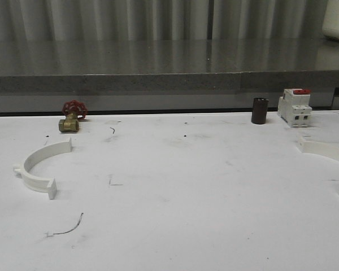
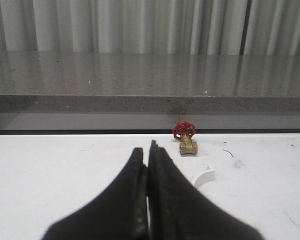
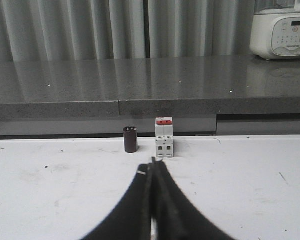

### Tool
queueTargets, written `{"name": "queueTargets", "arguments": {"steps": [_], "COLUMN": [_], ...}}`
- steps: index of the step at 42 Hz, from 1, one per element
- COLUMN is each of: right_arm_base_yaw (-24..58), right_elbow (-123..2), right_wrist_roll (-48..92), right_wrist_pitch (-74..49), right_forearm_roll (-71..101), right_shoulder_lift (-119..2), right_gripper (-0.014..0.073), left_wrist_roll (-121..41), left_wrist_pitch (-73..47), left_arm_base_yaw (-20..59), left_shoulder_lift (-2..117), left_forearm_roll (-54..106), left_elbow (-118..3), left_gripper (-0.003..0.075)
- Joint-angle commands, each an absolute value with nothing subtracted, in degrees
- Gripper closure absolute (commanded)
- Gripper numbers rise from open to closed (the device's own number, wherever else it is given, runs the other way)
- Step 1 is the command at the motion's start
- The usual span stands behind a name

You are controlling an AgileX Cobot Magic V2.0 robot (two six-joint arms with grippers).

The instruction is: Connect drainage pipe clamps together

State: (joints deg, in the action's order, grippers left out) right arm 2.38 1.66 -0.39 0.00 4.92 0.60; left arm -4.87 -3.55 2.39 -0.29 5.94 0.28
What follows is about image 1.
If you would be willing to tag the white half pipe clamp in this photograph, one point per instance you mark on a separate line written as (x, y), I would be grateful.
(328, 150)
(39, 184)

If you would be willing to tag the dark brown cylindrical coupling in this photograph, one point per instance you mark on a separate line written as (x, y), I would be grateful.
(259, 112)

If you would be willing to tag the brass valve red handwheel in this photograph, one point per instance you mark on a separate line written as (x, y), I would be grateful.
(74, 112)

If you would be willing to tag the grey stone counter ledge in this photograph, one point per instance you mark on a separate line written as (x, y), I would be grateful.
(105, 67)

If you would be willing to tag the white container on counter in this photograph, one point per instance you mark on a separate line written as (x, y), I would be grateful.
(330, 26)

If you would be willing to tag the white circuit breaker red switch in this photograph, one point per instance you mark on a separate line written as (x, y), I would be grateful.
(293, 107)

